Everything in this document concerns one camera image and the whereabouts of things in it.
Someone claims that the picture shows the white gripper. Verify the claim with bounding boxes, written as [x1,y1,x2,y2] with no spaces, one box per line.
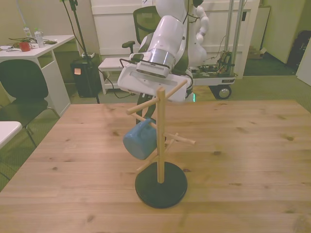
[117,65,194,120]

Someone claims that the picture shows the blue enamel mug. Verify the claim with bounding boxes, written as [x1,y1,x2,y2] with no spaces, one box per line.
[122,118,158,161]

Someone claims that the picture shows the wooden mug tree stand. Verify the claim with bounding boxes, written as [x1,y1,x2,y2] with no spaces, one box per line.
[126,80,196,209]

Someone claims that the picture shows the red mug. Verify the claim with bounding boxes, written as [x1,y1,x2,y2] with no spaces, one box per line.
[18,41,33,52]

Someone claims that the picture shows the white step stool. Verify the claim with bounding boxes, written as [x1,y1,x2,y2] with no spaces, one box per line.
[98,57,132,95]

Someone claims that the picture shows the white mobile robot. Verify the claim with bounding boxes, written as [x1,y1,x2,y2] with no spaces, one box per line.
[188,0,210,71]

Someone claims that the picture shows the wheeled robot cart base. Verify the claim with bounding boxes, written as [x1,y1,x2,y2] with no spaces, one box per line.
[191,64,238,100]

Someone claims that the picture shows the black mesh office chair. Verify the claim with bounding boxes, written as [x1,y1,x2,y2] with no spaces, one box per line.
[121,6,161,54]

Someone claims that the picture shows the black tripod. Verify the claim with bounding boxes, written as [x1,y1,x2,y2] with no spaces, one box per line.
[59,0,101,104]

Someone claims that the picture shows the white desk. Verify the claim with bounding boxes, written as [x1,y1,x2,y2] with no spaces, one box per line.
[0,34,76,116]

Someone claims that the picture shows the cardboard box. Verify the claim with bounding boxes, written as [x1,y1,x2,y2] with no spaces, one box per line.
[247,46,268,60]

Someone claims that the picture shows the clear plastic bottle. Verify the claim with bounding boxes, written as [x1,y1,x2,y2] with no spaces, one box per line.
[34,28,46,49]

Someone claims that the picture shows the black plastic chair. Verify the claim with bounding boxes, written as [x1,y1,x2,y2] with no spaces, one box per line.
[0,59,61,149]

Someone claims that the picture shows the white side table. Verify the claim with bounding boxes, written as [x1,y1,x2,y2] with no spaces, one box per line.
[0,120,22,149]

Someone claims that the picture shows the grey vented wrist camera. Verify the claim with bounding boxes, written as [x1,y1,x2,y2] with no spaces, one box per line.
[135,60,170,78]

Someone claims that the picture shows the aluminium frame posts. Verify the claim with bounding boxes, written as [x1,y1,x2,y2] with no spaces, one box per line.
[225,0,246,73]

